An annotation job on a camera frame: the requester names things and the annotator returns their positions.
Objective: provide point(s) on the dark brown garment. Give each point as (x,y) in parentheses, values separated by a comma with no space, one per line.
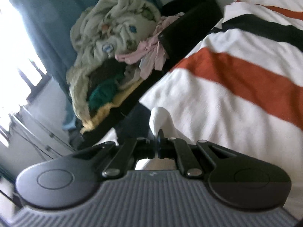
(107,72)

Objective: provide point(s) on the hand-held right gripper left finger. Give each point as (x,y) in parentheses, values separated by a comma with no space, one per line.
(153,147)

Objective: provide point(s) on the green garment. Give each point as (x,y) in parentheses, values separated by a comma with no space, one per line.
(104,92)

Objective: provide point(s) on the pile of laundry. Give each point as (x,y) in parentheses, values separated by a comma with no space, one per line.
(113,21)

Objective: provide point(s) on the white pants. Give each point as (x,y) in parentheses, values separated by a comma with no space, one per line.
(161,120)

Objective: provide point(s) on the dark framed window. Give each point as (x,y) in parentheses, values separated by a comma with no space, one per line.
(16,52)

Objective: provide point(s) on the black armchair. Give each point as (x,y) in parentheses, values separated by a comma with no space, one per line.
(187,26)

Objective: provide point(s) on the wide blue curtain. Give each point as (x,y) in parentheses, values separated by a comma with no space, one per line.
(47,16)

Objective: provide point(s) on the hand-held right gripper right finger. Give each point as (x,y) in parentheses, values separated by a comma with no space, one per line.
(163,146)

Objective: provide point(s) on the yellow cloth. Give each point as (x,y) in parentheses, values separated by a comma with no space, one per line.
(99,115)

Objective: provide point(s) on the pink garment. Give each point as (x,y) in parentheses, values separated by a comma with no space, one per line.
(151,49)

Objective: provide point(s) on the striped blanket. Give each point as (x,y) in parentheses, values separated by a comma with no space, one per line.
(224,94)

